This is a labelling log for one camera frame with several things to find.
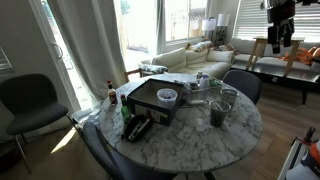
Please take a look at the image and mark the dark chair at left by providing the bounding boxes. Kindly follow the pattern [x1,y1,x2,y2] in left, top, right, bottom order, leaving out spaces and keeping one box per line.
[0,74,73,172]

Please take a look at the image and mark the green glass bottle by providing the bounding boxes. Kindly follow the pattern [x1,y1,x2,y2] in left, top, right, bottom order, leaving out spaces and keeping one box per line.
[121,94,131,124]

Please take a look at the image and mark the small clear cup on table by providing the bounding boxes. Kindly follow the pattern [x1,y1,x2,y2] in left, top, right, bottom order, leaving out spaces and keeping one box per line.
[196,118,206,132]

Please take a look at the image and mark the white table lamp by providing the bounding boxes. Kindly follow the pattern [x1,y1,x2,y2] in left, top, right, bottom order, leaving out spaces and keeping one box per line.
[216,14,230,46]
[202,17,216,39]

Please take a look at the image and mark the left white table lamp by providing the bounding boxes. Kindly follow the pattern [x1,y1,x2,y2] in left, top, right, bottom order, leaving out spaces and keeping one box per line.
[202,17,216,39]

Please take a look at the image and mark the orange white equipment at corner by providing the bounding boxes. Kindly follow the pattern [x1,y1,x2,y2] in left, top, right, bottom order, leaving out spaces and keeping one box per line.
[277,127,320,180]

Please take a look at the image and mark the white plastic cup in box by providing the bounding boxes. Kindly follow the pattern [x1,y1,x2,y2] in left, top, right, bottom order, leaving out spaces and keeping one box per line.
[157,88,178,109]

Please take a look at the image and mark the beige curtain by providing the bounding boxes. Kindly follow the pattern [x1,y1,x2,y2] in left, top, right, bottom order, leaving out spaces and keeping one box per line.
[48,0,126,100]

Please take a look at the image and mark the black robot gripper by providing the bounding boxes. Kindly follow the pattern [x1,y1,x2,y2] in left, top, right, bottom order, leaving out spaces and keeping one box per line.
[267,0,295,54]

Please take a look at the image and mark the round marble table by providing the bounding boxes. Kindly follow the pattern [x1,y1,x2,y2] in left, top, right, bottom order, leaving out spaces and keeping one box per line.
[98,72,264,175]

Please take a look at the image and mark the patterned cushion on sofa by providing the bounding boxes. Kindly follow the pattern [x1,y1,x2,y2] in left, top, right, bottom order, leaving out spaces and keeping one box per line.
[191,41,213,52]

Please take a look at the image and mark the clear plastic case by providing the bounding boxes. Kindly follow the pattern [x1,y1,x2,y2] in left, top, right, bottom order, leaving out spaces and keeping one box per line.
[183,78,223,106]

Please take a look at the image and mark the wooden stool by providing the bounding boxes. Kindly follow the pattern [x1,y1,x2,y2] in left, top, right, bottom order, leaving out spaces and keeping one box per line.
[245,36,306,78]

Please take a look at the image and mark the red cap sauce bottle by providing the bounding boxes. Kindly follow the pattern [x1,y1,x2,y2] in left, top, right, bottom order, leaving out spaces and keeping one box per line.
[107,80,118,105]

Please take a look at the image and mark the dark cardboard box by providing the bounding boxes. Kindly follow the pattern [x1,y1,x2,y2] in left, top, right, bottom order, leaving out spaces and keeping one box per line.
[127,79,184,126]

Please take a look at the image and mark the patterned pillow on armrest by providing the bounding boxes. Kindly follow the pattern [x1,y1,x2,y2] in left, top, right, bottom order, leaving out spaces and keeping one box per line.
[140,64,169,74]

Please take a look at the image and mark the blue chair in front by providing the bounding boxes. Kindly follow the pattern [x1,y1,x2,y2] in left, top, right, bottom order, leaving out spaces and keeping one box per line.
[82,122,176,180]

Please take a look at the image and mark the black low bench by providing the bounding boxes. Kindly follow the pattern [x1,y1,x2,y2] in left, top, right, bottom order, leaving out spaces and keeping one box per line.
[230,59,320,106]

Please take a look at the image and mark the cream sofa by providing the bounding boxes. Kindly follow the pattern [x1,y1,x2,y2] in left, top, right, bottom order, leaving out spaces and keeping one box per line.
[139,47,234,79]

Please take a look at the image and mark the black oval tray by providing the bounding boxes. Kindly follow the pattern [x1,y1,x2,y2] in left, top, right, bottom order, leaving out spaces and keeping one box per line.
[124,115,153,142]

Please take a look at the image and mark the dark filled clear cup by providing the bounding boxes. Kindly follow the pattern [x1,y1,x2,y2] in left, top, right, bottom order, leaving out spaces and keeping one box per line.
[209,100,231,127]

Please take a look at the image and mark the right white table lamp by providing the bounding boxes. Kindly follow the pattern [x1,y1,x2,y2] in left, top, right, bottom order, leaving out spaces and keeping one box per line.
[216,14,230,46]

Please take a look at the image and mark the clear cup at rear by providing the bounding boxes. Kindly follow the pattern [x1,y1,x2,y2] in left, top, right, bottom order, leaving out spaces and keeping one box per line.
[220,89,239,106]

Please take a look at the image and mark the dark chair behind table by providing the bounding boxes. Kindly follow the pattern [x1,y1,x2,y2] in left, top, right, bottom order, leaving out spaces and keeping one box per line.
[223,69,262,104]

